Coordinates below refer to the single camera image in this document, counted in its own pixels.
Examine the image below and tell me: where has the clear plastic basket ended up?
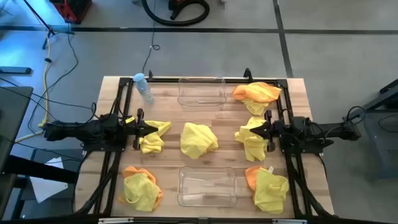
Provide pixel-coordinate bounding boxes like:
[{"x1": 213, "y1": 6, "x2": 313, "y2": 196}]
[{"x1": 177, "y1": 77, "x2": 227, "y2": 108}]

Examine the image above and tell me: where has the orange microfiber towel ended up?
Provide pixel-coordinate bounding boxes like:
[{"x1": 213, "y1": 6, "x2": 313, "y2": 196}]
[
  {"x1": 118, "y1": 166, "x2": 164, "y2": 211},
  {"x1": 244, "y1": 165, "x2": 270, "y2": 192},
  {"x1": 232, "y1": 82, "x2": 282, "y2": 104}
]

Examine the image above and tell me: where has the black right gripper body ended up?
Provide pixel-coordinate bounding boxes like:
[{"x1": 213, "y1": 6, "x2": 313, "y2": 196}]
[{"x1": 264, "y1": 110, "x2": 285, "y2": 153}]

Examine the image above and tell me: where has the black vacuum hose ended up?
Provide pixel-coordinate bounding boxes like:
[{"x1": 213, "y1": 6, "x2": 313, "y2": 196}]
[{"x1": 141, "y1": 0, "x2": 211, "y2": 27}]

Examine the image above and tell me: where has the yellow textured towel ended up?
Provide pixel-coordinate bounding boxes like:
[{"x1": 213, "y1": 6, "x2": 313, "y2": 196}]
[{"x1": 177, "y1": 166, "x2": 238, "y2": 208}]

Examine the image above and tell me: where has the white paper sheet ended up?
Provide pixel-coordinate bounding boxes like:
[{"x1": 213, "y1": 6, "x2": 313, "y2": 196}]
[{"x1": 29, "y1": 157, "x2": 70, "y2": 204}]

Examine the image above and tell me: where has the dark side desk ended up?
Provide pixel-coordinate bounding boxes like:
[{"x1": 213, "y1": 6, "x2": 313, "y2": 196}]
[{"x1": 0, "y1": 86, "x2": 34, "y2": 175}]

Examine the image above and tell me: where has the silver metal bracket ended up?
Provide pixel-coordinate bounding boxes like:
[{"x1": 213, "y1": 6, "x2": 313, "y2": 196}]
[
  {"x1": 271, "y1": 218, "x2": 308, "y2": 224},
  {"x1": 98, "y1": 217, "x2": 135, "y2": 224}
]

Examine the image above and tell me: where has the yellow floor cable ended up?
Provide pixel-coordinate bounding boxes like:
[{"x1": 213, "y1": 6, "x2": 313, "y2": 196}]
[{"x1": 14, "y1": 18, "x2": 53, "y2": 143}]

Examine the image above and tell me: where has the black tripod stand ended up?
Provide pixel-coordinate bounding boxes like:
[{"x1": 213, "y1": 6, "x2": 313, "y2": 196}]
[{"x1": 22, "y1": 0, "x2": 75, "y2": 50}]

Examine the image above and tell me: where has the black flat stand foot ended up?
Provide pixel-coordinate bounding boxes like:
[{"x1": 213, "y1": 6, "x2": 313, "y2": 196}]
[{"x1": 0, "y1": 65, "x2": 32, "y2": 75}]

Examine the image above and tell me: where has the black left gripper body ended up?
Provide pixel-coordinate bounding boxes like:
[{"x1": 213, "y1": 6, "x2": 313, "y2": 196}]
[{"x1": 119, "y1": 108, "x2": 146, "y2": 151}]

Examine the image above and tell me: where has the black floor cable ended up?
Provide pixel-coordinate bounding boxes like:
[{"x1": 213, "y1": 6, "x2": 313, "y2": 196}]
[
  {"x1": 141, "y1": 0, "x2": 161, "y2": 75},
  {"x1": 27, "y1": 23, "x2": 97, "y2": 134}
]

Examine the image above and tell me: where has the yellow microfiber towel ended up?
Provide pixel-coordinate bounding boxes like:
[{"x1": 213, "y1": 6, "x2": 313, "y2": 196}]
[
  {"x1": 234, "y1": 116, "x2": 270, "y2": 162},
  {"x1": 125, "y1": 116, "x2": 172, "y2": 155},
  {"x1": 180, "y1": 122, "x2": 220, "y2": 160},
  {"x1": 253, "y1": 167, "x2": 290, "y2": 215},
  {"x1": 241, "y1": 98, "x2": 270, "y2": 116},
  {"x1": 119, "y1": 172, "x2": 162, "y2": 213}
]

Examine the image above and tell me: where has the red tool box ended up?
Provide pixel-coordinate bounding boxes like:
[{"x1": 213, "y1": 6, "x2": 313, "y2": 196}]
[{"x1": 49, "y1": 0, "x2": 93, "y2": 24}]

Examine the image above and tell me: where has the dark metal cart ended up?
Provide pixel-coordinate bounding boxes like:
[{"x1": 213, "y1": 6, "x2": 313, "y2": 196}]
[{"x1": 362, "y1": 78, "x2": 398, "y2": 179}]

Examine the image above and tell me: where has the clear water bottle blue cap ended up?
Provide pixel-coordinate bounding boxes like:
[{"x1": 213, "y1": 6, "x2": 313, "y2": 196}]
[{"x1": 132, "y1": 73, "x2": 155, "y2": 105}]

